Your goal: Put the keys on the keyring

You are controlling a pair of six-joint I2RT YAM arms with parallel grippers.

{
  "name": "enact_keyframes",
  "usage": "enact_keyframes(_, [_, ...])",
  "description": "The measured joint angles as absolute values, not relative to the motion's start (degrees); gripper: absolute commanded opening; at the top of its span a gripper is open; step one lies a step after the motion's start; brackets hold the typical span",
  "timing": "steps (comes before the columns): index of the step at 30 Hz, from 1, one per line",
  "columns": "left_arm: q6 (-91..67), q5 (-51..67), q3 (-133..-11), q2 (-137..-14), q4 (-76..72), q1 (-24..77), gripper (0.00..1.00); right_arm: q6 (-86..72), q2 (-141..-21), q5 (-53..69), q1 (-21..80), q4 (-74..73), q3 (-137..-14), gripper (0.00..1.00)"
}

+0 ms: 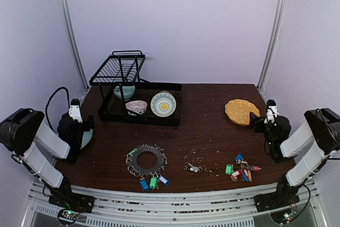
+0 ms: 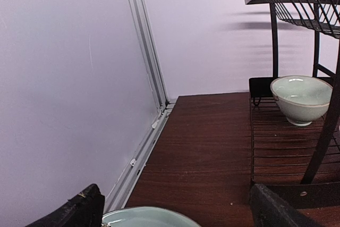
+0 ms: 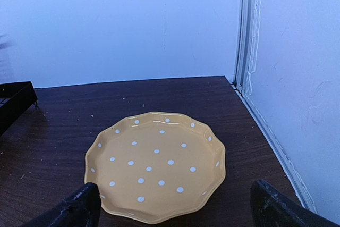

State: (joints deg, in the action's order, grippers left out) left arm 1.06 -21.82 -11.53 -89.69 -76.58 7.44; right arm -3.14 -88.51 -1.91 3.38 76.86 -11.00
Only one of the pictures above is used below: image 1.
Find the white blue key tag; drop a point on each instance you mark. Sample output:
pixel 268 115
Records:
pixel 163 180

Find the right circuit board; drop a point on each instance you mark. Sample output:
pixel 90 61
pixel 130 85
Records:
pixel 283 217

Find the green key tag on disc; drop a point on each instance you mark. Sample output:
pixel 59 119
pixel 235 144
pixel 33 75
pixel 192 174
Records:
pixel 153 182

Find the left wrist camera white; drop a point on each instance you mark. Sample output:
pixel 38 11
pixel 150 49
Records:
pixel 75 110

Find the blue key tag in pile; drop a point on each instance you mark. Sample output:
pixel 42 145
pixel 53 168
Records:
pixel 239 158

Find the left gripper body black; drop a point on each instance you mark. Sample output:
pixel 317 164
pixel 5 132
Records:
pixel 78 137

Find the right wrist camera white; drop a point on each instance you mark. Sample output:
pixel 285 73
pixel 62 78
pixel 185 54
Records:
pixel 271 112

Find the circuit board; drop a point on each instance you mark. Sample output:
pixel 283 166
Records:
pixel 67 217
pixel 283 217

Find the green key tag in pile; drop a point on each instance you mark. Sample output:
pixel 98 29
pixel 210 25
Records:
pixel 229 169

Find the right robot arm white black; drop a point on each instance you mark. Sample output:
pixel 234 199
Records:
pixel 319 132

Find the black keyring disc with rings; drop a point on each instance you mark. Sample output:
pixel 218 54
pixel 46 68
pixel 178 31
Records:
pixel 146 160

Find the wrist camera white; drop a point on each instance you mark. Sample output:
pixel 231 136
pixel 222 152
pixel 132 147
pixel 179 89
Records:
pixel 75 110
pixel 271 112

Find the aluminium frame post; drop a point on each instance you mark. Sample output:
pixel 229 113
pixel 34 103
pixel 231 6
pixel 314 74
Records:
pixel 73 43
pixel 272 45

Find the blue key tag on disc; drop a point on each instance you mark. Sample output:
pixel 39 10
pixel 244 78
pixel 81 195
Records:
pixel 144 185

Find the light teal plate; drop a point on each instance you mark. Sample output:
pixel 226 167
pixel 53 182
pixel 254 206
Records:
pixel 86 138

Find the yellow dotted plate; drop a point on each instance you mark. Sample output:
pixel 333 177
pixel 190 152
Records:
pixel 238 111

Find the blue yellow patterned plate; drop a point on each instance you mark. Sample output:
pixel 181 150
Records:
pixel 163 104

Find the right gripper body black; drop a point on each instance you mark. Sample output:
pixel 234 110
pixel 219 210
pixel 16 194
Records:
pixel 255 120

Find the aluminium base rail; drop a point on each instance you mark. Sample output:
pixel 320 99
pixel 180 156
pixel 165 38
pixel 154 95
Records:
pixel 234 207

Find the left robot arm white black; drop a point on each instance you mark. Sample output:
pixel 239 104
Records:
pixel 25 131

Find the red headed silver key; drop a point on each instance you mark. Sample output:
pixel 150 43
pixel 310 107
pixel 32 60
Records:
pixel 255 168

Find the teal ceramic bowl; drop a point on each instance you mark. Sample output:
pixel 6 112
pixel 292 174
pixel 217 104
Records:
pixel 128 92

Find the red key tag in pile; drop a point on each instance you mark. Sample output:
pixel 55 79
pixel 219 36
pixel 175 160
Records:
pixel 236 174

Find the black wire dish rack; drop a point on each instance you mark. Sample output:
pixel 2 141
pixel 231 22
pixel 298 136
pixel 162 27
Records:
pixel 122 68

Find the silver key with black head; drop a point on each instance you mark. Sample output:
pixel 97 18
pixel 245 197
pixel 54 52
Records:
pixel 192 168

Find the left circuit board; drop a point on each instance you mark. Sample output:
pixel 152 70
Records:
pixel 67 217

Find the yellow key tag in pile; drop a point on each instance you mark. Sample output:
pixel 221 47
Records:
pixel 249 175

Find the right aluminium frame post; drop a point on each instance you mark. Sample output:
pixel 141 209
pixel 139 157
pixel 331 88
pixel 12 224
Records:
pixel 272 45

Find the pink patterned bowl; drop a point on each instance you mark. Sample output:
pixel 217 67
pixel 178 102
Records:
pixel 136 107

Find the left aluminium frame post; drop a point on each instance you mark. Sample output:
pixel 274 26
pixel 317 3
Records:
pixel 73 43

